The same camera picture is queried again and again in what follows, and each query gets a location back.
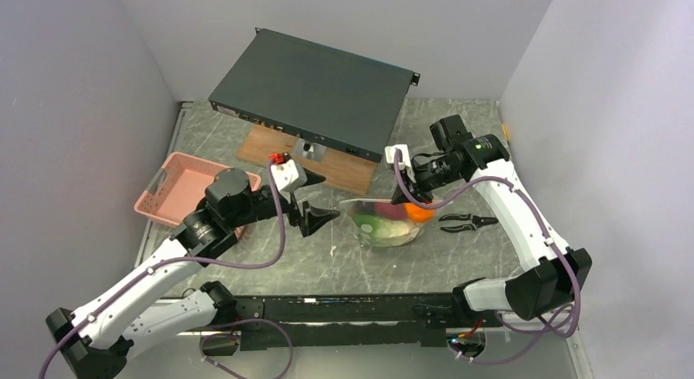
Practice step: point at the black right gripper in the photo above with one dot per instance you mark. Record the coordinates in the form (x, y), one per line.
(416, 190)

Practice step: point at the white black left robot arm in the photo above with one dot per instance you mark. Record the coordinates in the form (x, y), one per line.
(99, 338)

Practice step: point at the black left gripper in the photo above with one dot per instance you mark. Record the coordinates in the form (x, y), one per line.
(313, 218)

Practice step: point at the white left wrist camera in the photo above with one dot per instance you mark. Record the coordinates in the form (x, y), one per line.
(286, 173)

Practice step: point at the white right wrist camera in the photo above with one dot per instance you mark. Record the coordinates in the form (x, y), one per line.
(398, 156)

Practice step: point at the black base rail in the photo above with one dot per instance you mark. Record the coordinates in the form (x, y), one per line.
(425, 319)

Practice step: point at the green fake vegetable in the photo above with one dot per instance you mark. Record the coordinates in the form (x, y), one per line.
(370, 225)

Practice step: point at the orange fake fruit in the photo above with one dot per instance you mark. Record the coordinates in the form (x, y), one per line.
(417, 214)

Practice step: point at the clear zip top bag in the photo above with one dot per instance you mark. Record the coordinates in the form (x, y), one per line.
(354, 206)

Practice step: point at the dark red fake fruit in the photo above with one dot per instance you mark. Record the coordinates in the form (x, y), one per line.
(390, 211)

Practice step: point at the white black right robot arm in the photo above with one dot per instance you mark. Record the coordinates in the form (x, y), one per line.
(553, 272)

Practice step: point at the black handled pliers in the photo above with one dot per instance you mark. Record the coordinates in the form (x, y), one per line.
(466, 222)

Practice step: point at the pink plastic basket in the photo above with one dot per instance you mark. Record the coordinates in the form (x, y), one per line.
(177, 188)

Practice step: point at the dark rack network switch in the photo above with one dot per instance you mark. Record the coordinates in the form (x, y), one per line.
(321, 94)

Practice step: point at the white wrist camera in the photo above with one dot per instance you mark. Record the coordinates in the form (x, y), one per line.
(398, 156)
(286, 173)

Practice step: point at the wooden board stand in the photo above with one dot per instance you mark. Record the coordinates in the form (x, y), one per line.
(342, 171)

